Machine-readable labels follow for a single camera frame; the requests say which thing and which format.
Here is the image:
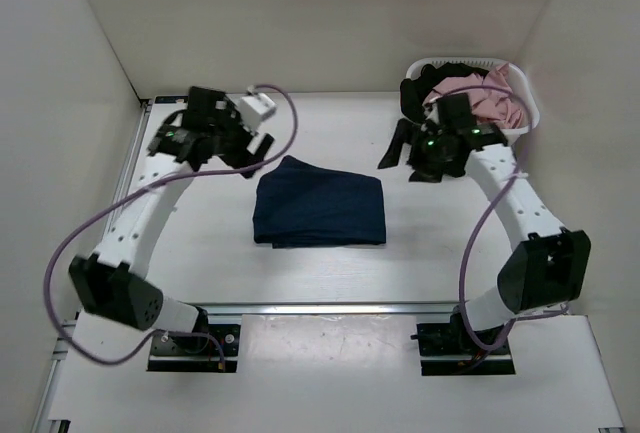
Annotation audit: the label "dark blue denim trousers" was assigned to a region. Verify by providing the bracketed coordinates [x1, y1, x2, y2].
[253, 156, 387, 249]

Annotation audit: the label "aluminium table frame rail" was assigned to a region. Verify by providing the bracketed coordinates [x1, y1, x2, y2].
[29, 95, 626, 433]

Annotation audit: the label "white laundry basket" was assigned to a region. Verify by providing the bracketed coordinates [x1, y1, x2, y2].
[406, 57, 540, 145]

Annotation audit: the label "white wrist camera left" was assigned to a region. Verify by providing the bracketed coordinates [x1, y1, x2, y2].
[236, 93, 277, 130]

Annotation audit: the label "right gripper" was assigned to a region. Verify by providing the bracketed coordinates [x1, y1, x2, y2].
[378, 119, 454, 184]

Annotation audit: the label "white foam cover board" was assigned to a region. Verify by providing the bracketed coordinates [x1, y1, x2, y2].
[50, 315, 622, 432]

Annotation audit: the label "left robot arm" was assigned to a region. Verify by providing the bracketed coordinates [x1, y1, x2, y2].
[69, 87, 277, 353]

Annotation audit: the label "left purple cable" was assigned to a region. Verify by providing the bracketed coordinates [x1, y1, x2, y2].
[46, 83, 300, 369]

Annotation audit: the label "black garment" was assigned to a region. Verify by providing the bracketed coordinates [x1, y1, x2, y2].
[397, 62, 489, 128]

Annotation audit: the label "pink garment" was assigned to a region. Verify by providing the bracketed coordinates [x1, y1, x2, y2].
[423, 63, 526, 129]

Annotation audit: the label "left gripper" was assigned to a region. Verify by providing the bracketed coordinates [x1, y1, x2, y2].
[208, 101, 273, 179]

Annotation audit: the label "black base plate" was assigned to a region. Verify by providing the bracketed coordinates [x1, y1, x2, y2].
[147, 321, 241, 373]
[411, 314, 516, 377]

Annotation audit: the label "dark label sticker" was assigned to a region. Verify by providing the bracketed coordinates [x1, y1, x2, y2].
[153, 95, 188, 104]

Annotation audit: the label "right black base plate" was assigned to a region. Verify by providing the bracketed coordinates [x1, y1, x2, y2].
[411, 314, 516, 377]

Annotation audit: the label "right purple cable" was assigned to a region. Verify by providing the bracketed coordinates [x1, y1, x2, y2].
[422, 86, 571, 352]

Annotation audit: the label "purple cable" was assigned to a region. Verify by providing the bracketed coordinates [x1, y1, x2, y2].
[46, 83, 300, 369]
[422, 86, 571, 352]

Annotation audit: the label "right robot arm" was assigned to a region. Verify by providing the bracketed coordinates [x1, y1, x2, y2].
[253, 89, 591, 353]

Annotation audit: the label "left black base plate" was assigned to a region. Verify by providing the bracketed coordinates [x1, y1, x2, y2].
[147, 321, 241, 373]

